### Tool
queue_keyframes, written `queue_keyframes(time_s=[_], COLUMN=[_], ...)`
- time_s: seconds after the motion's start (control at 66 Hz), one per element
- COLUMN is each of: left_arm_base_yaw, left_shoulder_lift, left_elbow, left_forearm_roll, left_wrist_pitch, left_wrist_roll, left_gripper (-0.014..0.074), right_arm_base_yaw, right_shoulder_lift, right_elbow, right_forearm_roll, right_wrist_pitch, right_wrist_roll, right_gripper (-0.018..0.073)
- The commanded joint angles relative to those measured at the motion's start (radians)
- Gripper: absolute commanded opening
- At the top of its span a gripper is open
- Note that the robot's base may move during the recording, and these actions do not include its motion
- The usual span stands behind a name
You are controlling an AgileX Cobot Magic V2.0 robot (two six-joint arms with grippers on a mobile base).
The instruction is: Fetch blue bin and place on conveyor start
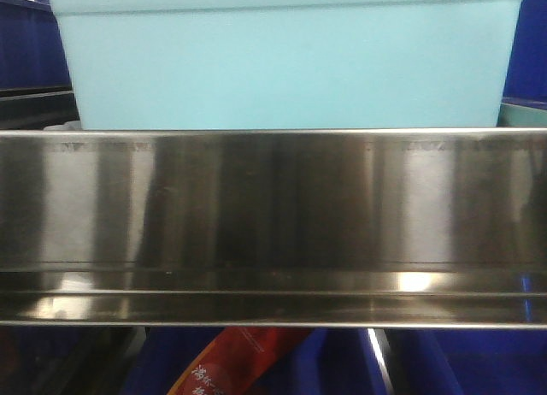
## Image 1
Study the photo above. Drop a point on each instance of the stainless steel shelf rail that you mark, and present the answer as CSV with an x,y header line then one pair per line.
x,y
376,228

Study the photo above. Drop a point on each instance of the dark blue bin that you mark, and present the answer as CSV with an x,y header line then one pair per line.
x,y
526,76
328,361
32,55
472,361

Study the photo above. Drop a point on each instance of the teal bin right edge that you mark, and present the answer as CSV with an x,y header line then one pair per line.
x,y
520,112

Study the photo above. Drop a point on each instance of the dark blue bin upper right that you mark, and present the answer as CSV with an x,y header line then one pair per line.
x,y
526,76

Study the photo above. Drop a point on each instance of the light blue plastic bin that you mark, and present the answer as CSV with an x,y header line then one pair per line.
x,y
286,64

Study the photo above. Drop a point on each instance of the red snack package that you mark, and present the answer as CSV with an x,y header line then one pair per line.
x,y
236,358

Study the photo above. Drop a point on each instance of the dark blue bin lower right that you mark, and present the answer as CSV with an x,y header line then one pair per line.
x,y
472,361

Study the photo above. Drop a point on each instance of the dark blue bin upper left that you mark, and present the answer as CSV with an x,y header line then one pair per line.
x,y
32,55

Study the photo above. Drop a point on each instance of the dark blue bin lower middle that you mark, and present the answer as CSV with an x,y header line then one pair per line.
x,y
328,361

